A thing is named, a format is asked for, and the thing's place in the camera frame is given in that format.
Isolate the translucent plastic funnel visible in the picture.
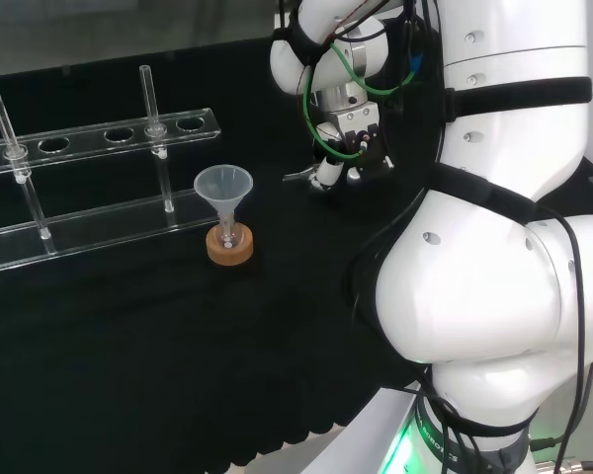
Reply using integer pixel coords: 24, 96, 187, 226
193, 166, 254, 232

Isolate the black bench cloth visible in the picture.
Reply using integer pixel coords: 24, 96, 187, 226
0, 37, 593, 470

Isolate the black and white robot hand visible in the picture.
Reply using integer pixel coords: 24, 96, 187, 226
308, 101, 396, 197

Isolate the clear acrylic funnel stand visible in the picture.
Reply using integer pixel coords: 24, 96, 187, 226
0, 63, 222, 276

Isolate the clear round-bottom flask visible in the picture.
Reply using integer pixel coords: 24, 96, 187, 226
215, 212, 239, 250

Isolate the cork ring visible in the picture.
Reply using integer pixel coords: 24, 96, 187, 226
206, 224, 254, 268

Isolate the green cable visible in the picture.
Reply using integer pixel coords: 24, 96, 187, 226
301, 41, 422, 162

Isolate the long black cable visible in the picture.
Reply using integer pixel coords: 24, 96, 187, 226
536, 205, 593, 474

